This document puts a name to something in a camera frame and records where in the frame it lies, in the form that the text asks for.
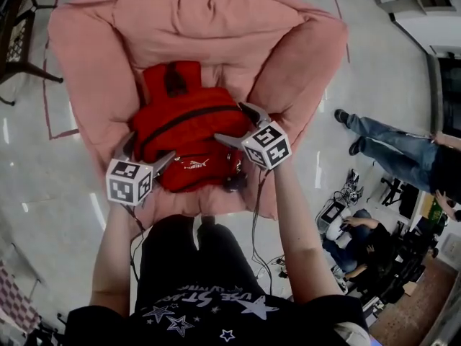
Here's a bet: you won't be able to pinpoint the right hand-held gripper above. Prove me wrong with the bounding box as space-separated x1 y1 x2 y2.
213 102 292 172

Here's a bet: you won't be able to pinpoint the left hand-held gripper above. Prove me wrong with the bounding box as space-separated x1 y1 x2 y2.
105 131 177 208

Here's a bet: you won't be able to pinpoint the red backpack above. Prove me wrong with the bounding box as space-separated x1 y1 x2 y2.
130 60 254 194

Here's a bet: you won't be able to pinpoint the pink cushioned chair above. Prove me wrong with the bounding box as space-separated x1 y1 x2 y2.
46 0 349 221

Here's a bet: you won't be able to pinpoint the person's right forearm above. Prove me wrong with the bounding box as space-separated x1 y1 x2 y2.
270 164 349 304

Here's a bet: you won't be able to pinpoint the person's left forearm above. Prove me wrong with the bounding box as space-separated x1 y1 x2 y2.
89 202 146 316

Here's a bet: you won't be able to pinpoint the person's black trousers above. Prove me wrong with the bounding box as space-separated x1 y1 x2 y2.
143 213 250 263

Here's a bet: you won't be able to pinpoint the white rounded device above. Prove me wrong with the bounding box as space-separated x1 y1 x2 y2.
318 200 352 245

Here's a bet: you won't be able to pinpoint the red floor tape strip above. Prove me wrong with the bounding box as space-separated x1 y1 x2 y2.
330 0 352 64

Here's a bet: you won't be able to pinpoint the black office chair base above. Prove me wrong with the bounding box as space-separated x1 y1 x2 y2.
379 177 421 220

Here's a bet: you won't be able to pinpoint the dark metal side table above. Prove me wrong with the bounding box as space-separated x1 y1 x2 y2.
0 0 64 106

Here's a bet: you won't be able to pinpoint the black star-print shirt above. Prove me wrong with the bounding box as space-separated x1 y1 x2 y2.
66 243 370 346

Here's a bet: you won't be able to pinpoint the pink checkered cloth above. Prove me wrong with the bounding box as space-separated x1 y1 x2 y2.
0 260 41 335

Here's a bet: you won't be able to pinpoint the white partition panel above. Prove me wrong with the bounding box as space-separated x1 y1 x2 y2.
392 11 461 56

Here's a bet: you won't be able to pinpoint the green flat box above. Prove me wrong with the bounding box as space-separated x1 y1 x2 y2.
420 192 449 231

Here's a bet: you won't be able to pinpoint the brown floor mat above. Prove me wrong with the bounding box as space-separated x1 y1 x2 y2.
370 257 459 346

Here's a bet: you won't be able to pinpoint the dark keychain charm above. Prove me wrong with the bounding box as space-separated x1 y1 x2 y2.
223 150 250 194

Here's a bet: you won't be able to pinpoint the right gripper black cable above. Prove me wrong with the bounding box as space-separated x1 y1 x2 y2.
251 167 277 296

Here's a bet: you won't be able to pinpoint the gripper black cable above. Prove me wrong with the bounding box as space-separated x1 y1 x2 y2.
251 167 277 296
127 204 147 284

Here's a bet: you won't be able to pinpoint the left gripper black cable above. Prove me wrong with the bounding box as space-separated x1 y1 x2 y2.
127 204 147 284

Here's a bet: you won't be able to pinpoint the tangle of black cables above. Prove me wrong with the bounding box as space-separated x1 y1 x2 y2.
334 169 365 205

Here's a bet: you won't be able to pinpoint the dark doorway frame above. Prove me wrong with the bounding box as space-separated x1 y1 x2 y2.
426 45 461 137

